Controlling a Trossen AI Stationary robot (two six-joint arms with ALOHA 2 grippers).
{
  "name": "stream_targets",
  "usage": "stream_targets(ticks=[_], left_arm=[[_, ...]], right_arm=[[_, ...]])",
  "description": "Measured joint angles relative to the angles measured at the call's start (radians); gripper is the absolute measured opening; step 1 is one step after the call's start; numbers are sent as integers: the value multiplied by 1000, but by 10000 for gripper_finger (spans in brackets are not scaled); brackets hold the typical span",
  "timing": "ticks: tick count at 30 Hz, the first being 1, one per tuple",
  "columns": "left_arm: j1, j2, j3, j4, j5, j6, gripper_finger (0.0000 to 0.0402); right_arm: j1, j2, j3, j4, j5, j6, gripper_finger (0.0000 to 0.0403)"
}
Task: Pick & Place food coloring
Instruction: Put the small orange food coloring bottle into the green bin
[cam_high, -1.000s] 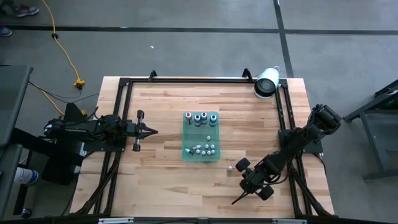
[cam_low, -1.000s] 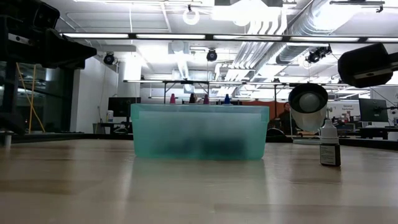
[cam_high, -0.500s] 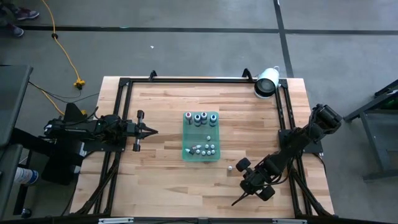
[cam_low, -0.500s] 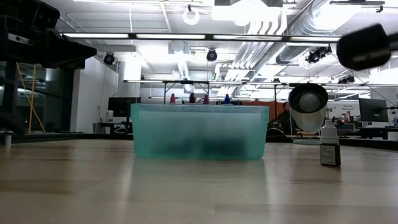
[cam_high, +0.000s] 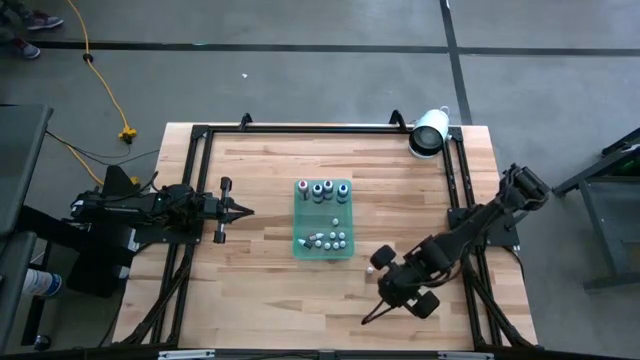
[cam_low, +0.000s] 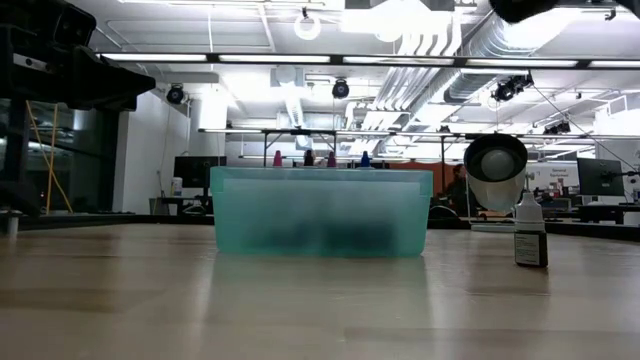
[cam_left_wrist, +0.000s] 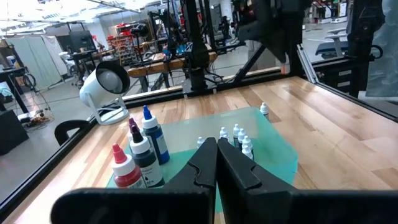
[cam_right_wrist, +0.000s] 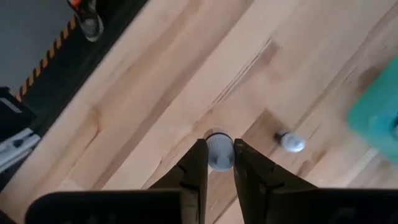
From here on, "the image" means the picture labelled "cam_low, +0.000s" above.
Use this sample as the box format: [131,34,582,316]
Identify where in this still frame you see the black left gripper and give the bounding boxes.
[0,27,156,112]

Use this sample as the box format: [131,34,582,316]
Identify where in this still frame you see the small dark food coloring bottle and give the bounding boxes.
[513,192,549,269]

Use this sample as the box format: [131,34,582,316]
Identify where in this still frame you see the black computer monitor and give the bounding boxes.
[173,155,228,189]
[576,157,626,197]

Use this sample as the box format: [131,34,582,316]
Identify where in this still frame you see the teal translucent plastic bin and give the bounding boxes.
[209,166,434,259]

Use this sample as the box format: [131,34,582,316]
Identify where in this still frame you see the person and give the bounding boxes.
[446,163,472,211]

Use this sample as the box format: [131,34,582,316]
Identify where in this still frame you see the round black white lamp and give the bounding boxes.
[463,132,529,212]

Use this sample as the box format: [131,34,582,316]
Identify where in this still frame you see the black ceiling spotlight cluster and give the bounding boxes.
[492,72,535,104]

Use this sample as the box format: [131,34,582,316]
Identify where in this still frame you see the black desk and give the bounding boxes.
[573,202,640,226]

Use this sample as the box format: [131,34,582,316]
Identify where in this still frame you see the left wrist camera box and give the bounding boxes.
[49,4,97,49]

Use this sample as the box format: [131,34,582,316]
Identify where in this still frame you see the yellow cable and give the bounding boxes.
[25,102,74,214]

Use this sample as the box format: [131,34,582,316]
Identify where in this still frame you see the black background frame stand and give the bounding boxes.
[199,127,466,169]

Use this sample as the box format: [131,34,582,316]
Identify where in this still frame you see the white ring ceiling light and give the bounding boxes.
[293,7,322,41]

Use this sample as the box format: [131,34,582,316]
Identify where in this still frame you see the silver ventilation duct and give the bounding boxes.
[443,9,566,104]

